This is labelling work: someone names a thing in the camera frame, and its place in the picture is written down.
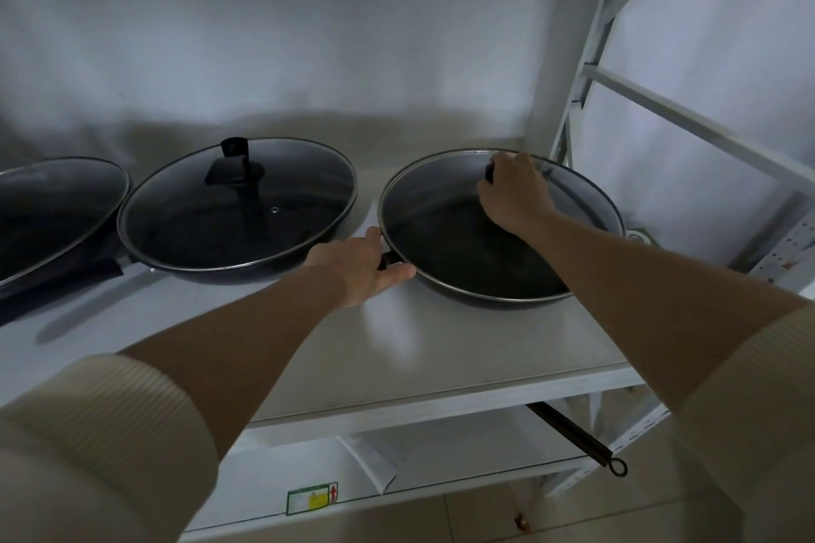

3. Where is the person's right hand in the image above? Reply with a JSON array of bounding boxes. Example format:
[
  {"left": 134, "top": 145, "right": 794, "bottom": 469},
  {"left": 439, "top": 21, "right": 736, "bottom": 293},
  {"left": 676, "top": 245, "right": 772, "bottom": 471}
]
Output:
[{"left": 477, "top": 151, "right": 562, "bottom": 237}]

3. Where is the person's left forearm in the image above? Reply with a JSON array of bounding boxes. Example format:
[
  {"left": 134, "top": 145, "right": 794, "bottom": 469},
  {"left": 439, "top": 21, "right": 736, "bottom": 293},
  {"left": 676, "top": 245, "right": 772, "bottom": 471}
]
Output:
[{"left": 118, "top": 261, "right": 350, "bottom": 462}]

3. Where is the white metal shelf rack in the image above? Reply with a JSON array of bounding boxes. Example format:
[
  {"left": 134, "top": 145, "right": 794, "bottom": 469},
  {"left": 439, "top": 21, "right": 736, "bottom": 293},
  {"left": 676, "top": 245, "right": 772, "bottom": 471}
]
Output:
[{"left": 0, "top": 0, "right": 815, "bottom": 543}]

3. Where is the green bordered shelf label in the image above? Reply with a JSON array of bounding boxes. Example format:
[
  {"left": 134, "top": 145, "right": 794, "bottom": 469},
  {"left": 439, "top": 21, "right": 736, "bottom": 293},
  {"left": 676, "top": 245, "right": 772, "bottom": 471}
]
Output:
[{"left": 285, "top": 482, "right": 340, "bottom": 517}]

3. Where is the person's left hand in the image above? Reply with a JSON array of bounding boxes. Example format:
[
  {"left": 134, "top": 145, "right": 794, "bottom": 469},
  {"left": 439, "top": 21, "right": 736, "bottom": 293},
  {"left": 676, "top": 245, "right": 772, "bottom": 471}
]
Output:
[{"left": 303, "top": 226, "right": 419, "bottom": 310}]

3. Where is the cream knit sleeve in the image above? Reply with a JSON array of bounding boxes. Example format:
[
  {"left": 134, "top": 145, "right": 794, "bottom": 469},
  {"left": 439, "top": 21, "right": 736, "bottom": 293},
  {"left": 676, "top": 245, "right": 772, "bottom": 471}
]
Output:
[
  {"left": 0, "top": 352, "right": 222, "bottom": 543},
  {"left": 674, "top": 299, "right": 815, "bottom": 543}
]

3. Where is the black frying pan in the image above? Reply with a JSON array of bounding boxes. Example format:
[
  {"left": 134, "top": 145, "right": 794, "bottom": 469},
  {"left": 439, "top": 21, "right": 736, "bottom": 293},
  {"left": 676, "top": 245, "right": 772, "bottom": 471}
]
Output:
[
  {"left": 0, "top": 157, "right": 131, "bottom": 328},
  {"left": 377, "top": 148, "right": 629, "bottom": 310},
  {"left": 96, "top": 138, "right": 359, "bottom": 284}
]

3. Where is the cream knit left sleeve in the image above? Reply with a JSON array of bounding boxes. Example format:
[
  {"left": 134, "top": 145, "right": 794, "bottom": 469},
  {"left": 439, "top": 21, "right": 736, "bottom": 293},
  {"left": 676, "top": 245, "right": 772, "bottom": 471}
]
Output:
[{"left": 0, "top": 352, "right": 222, "bottom": 543}]

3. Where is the black looped pan handle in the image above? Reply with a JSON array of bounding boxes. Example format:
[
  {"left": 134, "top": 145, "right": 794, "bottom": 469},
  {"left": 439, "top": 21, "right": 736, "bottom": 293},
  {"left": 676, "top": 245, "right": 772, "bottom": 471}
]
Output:
[{"left": 525, "top": 403, "right": 630, "bottom": 479}]

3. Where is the person's right forearm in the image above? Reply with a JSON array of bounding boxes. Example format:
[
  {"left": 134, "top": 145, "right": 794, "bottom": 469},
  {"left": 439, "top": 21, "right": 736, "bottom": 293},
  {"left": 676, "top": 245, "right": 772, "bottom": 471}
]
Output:
[{"left": 509, "top": 210, "right": 811, "bottom": 432}]

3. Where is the glass pan lid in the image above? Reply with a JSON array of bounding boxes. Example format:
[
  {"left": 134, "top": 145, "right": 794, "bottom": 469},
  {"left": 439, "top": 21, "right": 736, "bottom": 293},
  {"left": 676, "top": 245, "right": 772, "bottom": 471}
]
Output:
[
  {"left": 117, "top": 137, "right": 358, "bottom": 274},
  {"left": 379, "top": 148, "right": 624, "bottom": 303},
  {"left": 0, "top": 157, "right": 131, "bottom": 303}
]

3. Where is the cream knit right sleeve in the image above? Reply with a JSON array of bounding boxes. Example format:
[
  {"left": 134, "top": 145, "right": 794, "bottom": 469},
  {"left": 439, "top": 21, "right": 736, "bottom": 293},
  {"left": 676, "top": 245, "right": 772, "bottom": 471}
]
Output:
[{"left": 674, "top": 299, "right": 815, "bottom": 543}]

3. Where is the white folded card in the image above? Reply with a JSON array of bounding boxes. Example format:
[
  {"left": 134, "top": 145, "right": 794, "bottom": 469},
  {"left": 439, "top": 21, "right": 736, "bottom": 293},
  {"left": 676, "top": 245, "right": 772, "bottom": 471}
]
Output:
[{"left": 336, "top": 431, "right": 401, "bottom": 497}]

